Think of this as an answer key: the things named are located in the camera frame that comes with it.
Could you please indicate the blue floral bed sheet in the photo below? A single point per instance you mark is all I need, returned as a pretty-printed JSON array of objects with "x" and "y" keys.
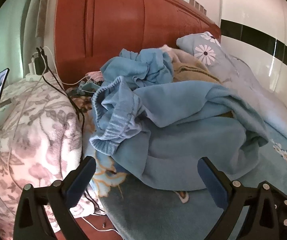
[{"x": 158, "y": 215}]

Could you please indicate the brown garment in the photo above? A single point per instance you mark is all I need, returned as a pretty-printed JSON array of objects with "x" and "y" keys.
[{"x": 193, "y": 72}]

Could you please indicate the teal plastic item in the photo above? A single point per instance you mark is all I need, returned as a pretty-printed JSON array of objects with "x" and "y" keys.
[{"x": 88, "y": 88}]

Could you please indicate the black charger adapter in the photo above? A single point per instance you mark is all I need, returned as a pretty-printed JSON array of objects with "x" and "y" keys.
[{"x": 40, "y": 62}]

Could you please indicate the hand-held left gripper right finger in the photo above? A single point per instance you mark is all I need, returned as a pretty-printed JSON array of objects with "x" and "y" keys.
[{"x": 212, "y": 182}]

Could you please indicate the pink garment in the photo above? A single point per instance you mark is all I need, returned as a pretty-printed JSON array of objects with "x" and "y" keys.
[{"x": 96, "y": 76}]

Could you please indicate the dark floral bed cover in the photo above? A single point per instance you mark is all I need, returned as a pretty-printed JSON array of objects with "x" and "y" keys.
[{"x": 83, "y": 105}]

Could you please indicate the white power strip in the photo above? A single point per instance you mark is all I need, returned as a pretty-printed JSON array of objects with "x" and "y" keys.
[{"x": 32, "y": 76}]

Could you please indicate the blue fleece sweatshirt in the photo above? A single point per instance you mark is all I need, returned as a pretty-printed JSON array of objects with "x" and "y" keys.
[{"x": 183, "y": 135}]

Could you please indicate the light blue daisy quilt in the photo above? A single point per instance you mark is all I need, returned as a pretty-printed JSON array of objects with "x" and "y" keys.
[{"x": 236, "y": 80}]

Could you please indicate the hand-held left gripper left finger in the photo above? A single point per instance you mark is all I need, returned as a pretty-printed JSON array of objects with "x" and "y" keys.
[{"x": 79, "y": 180}]

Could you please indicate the crumpled blue garment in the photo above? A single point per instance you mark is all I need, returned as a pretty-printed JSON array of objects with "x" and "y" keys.
[{"x": 143, "y": 65}]

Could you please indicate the red-brown wooden headboard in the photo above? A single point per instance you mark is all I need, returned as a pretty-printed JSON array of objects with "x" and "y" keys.
[{"x": 118, "y": 30}]

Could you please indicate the pink floral blanket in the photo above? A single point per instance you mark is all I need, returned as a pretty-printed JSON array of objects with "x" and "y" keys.
[{"x": 36, "y": 135}]

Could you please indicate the white wardrobe with black stripe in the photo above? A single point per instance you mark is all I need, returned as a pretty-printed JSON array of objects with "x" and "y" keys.
[{"x": 258, "y": 17}]

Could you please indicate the wall switch panel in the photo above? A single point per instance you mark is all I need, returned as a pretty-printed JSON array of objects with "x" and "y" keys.
[{"x": 198, "y": 5}]

